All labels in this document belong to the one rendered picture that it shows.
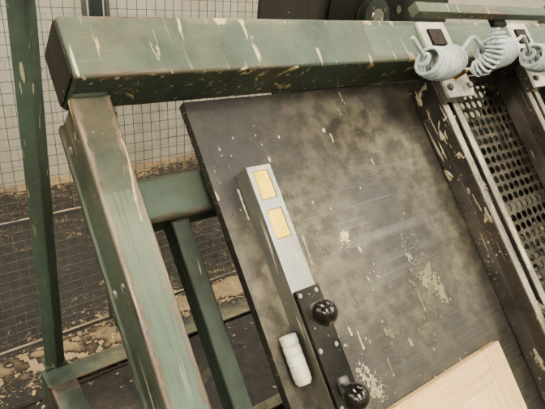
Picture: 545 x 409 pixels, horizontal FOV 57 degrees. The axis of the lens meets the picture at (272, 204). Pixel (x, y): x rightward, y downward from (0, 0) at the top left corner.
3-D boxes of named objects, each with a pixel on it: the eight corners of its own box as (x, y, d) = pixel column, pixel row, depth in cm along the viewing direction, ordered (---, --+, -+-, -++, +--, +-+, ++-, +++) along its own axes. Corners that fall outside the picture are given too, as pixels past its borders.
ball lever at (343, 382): (335, 399, 79) (351, 419, 66) (326, 376, 80) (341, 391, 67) (357, 390, 80) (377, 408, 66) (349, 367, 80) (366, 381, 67)
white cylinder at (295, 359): (275, 339, 81) (292, 388, 80) (284, 337, 78) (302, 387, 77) (289, 333, 82) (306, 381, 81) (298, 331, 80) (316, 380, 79)
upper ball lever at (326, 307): (308, 325, 81) (318, 331, 68) (299, 303, 82) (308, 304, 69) (330, 317, 81) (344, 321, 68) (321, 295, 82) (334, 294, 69)
